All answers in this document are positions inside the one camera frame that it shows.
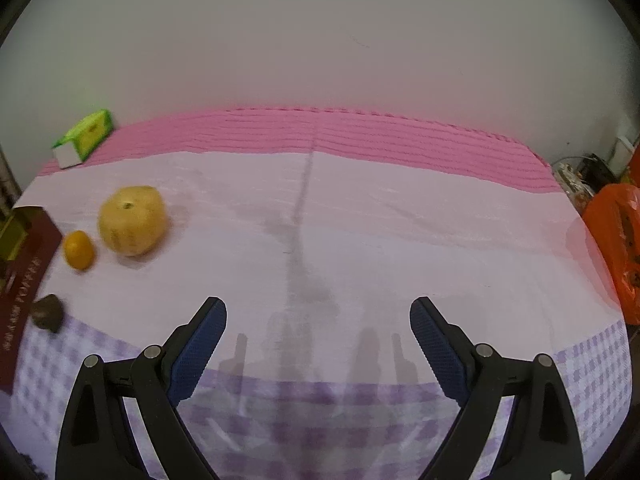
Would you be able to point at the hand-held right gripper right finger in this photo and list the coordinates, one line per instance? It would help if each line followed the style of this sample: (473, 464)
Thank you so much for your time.
(441, 355)

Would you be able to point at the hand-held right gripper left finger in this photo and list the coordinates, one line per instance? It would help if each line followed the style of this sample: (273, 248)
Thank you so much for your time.
(196, 355)

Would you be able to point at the gold metal tin box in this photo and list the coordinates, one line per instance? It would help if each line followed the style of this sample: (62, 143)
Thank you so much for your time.
(30, 280)

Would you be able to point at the yellow pear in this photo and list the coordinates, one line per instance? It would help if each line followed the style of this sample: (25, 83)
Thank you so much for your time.
(132, 220)

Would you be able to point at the dark brown avocado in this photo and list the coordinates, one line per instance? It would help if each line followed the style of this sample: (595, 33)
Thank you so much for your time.
(47, 314)

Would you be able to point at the orange mandarin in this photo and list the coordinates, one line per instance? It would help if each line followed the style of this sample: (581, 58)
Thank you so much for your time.
(79, 250)

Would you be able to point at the pink and purple checked tablecloth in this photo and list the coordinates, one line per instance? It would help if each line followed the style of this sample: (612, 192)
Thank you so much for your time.
(350, 210)

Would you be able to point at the orange plastic bag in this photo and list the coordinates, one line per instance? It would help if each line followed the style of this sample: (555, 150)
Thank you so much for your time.
(617, 245)

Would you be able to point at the green tissue box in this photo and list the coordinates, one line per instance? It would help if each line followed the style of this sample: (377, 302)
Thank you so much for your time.
(85, 137)

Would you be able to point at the small white box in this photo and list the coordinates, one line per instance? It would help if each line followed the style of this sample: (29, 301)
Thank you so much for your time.
(623, 156)

